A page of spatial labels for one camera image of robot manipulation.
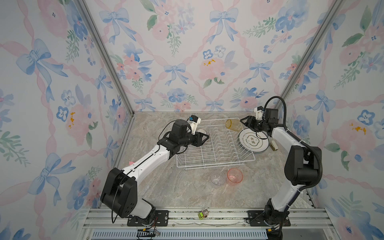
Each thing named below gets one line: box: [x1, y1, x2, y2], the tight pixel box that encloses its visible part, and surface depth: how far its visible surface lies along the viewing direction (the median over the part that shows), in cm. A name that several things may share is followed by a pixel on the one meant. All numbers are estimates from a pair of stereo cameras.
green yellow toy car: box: [198, 208, 210, 220], surface depth 75 cm
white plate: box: [238, 128, 270, 154], surface depth 100 cm
